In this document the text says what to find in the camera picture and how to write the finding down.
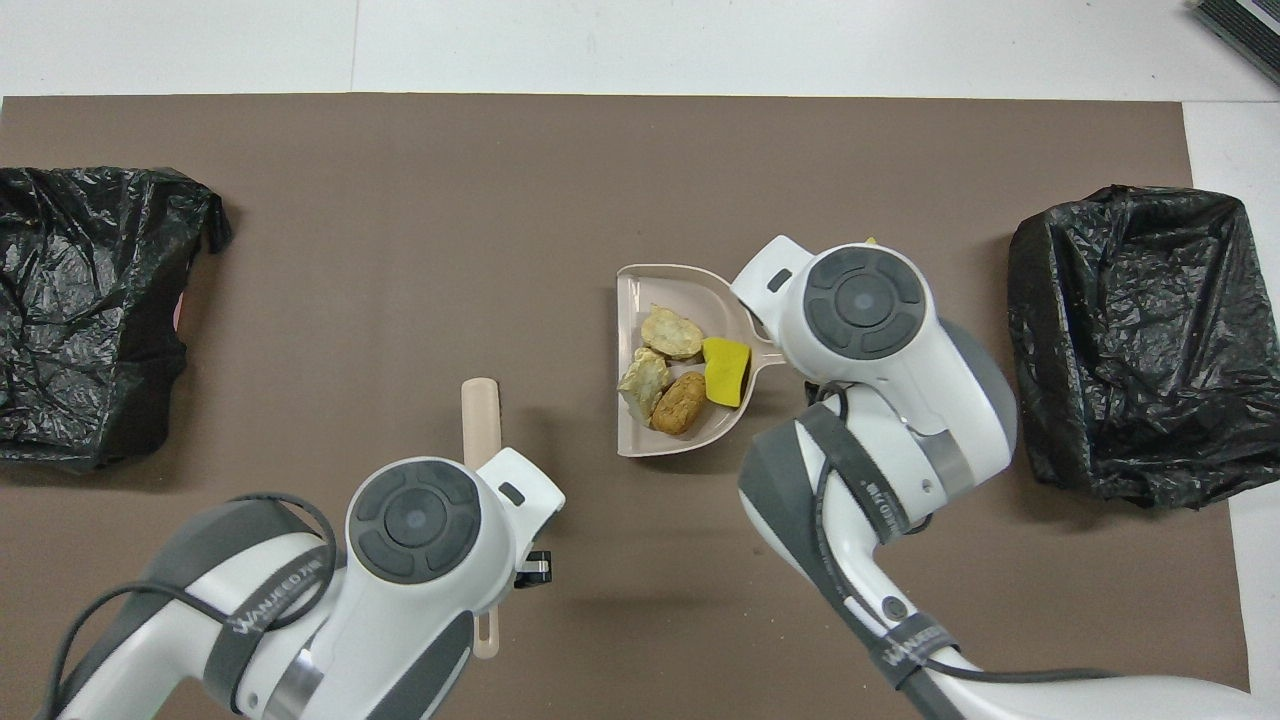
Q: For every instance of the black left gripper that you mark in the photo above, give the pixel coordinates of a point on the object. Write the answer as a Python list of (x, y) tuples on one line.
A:
[(535, 568)]

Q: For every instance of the beige hand brush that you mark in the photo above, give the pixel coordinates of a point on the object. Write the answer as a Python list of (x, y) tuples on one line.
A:
[(480, 420)]

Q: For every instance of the pale cracker piece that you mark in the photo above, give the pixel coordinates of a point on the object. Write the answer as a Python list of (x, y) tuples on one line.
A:
[(645, 380), (672, 333)]

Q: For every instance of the brown nugget toy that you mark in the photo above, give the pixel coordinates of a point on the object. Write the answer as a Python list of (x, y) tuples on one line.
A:
[(680, 403)]

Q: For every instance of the small yellow sponge piece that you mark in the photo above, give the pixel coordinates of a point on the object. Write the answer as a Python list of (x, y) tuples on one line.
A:
[(727, 372)]

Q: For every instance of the beige plastic dustpan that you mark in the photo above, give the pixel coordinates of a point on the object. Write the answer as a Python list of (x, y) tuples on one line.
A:
[(650, 288)]

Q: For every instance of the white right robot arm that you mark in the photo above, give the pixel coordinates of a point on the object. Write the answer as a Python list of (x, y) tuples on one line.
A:
[(950, 400)]

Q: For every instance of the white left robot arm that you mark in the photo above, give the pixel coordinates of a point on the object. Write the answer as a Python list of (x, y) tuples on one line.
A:
[(380, 620)]

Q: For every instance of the pink plastic bin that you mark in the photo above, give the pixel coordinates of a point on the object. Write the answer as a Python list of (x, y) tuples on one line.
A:
[(179, 312)]

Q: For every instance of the black trash bag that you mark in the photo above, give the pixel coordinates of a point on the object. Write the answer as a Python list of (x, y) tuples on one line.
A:
[(1120, 330), (80, 230)]

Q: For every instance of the brown paper table mat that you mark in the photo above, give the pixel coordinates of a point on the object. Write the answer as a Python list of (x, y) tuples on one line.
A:
[(400, 200)]

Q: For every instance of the dark grey ribbed box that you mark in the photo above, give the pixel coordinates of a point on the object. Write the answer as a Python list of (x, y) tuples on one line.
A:
[(1250, 25)]

